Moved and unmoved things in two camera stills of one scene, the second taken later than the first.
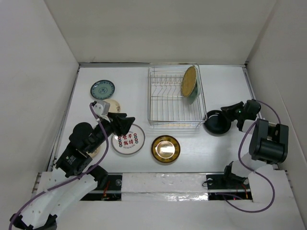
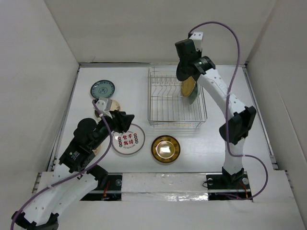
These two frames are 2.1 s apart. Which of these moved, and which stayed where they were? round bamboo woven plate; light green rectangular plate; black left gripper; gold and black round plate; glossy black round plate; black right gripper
Moved: glossy black round plate; black right gripper
Stayed: round bamboo woven plate; light green rectangular plate; black left gripper; gold and black round plate
